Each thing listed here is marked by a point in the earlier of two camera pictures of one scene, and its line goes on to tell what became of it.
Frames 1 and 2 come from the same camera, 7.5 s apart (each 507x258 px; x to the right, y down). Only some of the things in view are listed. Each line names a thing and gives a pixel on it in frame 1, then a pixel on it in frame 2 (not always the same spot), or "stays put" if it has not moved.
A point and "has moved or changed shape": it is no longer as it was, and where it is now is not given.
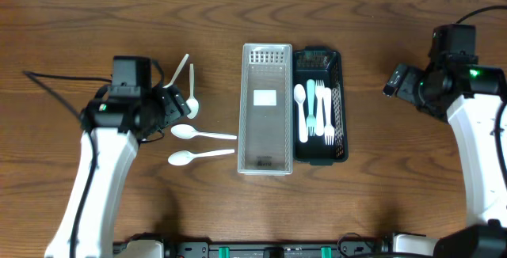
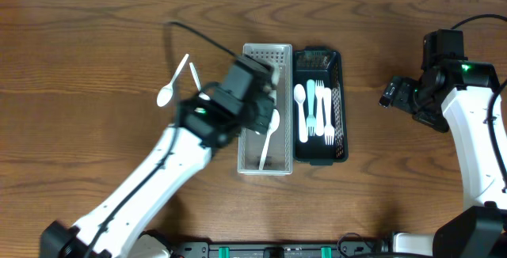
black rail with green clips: x=352 y=248 stays put
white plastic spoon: x=184 y=131 has moved or changed shape
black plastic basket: x=323 y=62 stays put
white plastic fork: x=310 y=121 stays put
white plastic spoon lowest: x=181 y=157 has moved or changed shape
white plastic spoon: x=192 y=104 has moved or changed shape
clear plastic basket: x=266 y=102 stays put
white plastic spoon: x=299 y=96 stays put
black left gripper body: x=174 y=105 to x=264 y=112
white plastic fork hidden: x=319 y=127 stays put
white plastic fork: x=329 y=131 stays put
